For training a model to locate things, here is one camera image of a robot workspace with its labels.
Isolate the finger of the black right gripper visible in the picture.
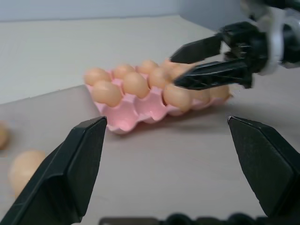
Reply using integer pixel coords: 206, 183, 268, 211
169, 33, 224, 64
172, 58, 254, 90

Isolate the brown egg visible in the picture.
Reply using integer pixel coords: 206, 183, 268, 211
137, 60, 160, 75
7, 150, 46, 199
83, 67, 112, 86
92, 80, 122, 108
113, 64, 136, 80
161, 58, 195, 76
0, 120, 10, 150
209, 85, 230, 100
163, 83, 191, 112
149, 67, 175, 90
123, 72, 150, 99
189, 88, 211, 105

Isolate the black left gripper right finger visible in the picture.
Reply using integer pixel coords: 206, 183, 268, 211
227, 116, 300, 218

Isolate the pink egg tray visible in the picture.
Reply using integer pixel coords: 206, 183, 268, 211
84, 67, 233, 135

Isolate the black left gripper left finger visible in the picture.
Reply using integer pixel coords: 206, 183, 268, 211
0, 116, 108, 225

